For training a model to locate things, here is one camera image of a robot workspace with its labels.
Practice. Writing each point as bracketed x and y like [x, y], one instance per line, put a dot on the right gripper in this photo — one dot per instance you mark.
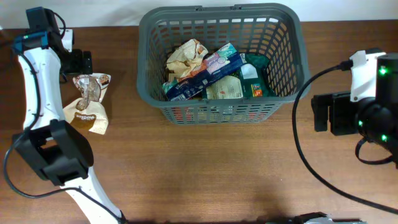
[339, 105]

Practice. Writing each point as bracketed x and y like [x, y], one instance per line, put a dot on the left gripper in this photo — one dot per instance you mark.
[81, 65]

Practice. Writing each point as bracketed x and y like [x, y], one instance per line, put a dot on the brown paper bag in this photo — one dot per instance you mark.
[87, 112]
[186, 61]

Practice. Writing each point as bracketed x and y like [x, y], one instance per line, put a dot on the green food bag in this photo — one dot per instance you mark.
[246, 82]

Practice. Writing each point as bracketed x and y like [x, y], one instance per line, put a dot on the blue tissue multipack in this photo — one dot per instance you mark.
[223, 62]

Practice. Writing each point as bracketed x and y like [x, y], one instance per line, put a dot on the orange spaghetti packet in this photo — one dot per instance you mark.
[217, 114]

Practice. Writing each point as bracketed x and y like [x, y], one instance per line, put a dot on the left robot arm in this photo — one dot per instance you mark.
[61, 87]

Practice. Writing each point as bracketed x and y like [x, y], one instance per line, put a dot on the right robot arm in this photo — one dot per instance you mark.
[369, 108]

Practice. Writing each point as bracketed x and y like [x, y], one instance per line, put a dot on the grey plastic basket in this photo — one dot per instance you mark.
[270, 29]

